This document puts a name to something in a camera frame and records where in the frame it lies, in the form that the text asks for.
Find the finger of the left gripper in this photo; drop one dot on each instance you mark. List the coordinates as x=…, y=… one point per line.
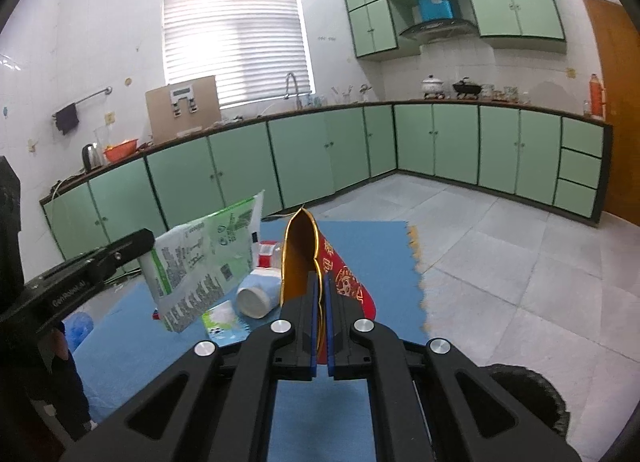
x=59, y=291

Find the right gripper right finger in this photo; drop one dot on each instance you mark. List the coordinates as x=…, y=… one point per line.
x=430, y=402

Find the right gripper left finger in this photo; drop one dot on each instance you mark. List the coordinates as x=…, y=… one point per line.
x=214, y=403

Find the blue white wrapper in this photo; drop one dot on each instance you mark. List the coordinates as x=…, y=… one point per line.
x=224, y=326

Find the white blue paper cup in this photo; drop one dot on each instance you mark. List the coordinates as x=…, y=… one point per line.
x=259, y=292

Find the green white milk carton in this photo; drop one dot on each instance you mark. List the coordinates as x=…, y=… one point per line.
x=193, y=266

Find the red gold paper bag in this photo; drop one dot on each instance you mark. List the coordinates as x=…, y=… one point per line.
x=306, y=251

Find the clear plastic bottle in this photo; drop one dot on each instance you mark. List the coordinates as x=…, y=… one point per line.
x=269, y=255

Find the black trash bin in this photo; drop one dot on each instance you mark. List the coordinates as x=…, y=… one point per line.
x=535, y=393

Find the blue plastic bag on floor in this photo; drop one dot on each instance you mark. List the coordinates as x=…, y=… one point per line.
x=77, y=328

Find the blue felt table mat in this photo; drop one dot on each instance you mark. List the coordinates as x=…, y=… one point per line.
x=320, y=420

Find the steel kettle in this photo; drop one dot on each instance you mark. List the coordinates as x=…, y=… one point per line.
x=92, y=157

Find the orange basin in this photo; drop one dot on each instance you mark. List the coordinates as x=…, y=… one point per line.
x=117, y=152

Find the dark hanging towel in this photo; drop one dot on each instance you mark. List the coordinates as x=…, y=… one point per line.
x=66, y=119

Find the cardboard box on counter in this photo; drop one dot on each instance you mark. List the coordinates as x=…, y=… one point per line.
x=182, y=109

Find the green lower cabinets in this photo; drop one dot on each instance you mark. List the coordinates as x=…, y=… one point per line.
x=550, y=159

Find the chrome faucet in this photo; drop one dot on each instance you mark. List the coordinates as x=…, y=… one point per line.
x=292, y=90

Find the white pot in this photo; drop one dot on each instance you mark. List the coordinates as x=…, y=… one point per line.
x=433, y=88

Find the white window blinds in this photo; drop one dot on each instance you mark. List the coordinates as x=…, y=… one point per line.
x=247, y=45

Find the orange thermos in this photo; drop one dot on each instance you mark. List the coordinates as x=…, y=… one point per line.
x=596, y=97

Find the range hood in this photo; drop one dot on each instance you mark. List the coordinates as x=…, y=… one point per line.
x=428, y=32

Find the blue box above hood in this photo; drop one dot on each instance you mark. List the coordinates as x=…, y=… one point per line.
x=431, y=10

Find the wooden door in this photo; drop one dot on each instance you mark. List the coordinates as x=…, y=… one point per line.
x=618, y=47

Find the wall towel bar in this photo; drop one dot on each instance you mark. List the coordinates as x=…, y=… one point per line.
x=106, y=91

